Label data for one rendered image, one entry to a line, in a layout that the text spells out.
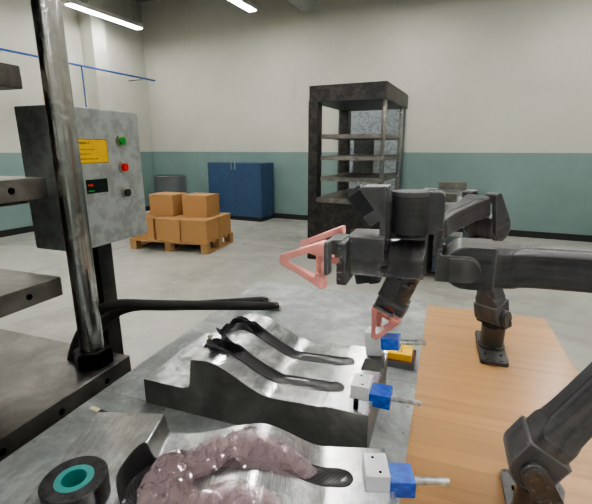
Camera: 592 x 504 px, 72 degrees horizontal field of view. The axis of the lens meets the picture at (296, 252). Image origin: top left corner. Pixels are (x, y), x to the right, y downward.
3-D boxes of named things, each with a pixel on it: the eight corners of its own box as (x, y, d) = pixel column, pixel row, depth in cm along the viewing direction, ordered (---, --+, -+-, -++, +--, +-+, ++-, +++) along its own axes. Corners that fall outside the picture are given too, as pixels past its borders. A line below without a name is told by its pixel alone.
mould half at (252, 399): (385, 384, 99) (389, 333, 96) (366, 457, 76) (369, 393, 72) (207, 350, 116) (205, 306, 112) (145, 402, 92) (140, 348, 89)
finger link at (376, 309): (357, 334, 91) (375, 298, 89) (365, 325, 98) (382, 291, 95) (385, 350, 89) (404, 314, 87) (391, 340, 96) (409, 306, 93)
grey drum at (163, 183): (189, 219, 808) (186, 174, 786) (189, 224, 753) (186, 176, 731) (157, 220, 793) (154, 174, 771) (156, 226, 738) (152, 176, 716)
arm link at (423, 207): (388, 194, 53) (488, 195, 49) (395, 188, 61) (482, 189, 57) (385, 278, 56) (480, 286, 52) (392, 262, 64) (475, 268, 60)
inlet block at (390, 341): (427, 350, 93) (425, 327, 92) (424, 358, 88) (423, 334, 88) (370, 348, 98) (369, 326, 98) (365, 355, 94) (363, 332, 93)
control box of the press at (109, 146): (177, 487, 168) (144, 112, 132) (124, 553, 141) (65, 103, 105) (134, 473, 175) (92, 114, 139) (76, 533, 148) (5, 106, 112)
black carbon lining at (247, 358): (357, 366, 94) (358, 328, 92) (340, 406, 79) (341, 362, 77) (224, 342, 106) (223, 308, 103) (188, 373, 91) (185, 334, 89)
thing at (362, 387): (420, 408, 80) (422, 384, 78) (419, 424, 75) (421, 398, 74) (354, 395, 84) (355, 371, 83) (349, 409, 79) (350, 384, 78)
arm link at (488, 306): (496, 330, 110) (491, 219, 98) (474, 322, 116) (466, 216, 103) (509, 319, 113) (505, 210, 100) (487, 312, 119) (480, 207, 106)
